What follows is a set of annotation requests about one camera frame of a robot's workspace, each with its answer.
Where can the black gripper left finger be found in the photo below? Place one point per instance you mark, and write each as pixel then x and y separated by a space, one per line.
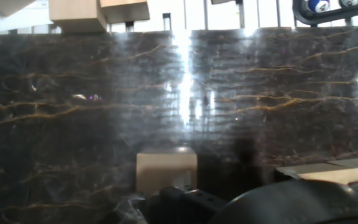
pixel 191 203

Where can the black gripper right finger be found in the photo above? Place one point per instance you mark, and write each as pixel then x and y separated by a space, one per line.
pixel 286 174

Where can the green billiard ball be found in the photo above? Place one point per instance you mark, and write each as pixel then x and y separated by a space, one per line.
pixel 350 2

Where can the dark marble pattern mat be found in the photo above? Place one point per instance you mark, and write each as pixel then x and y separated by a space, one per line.
pixel 73 124

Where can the large wooden cube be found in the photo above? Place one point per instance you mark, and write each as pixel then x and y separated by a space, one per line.
pixel 166 171
pixel 337 175

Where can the black triangle ball rack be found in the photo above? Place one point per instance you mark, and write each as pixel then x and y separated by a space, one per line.
pixel 322 17

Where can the blue billiard ball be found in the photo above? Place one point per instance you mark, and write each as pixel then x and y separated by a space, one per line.
pixel 318 4

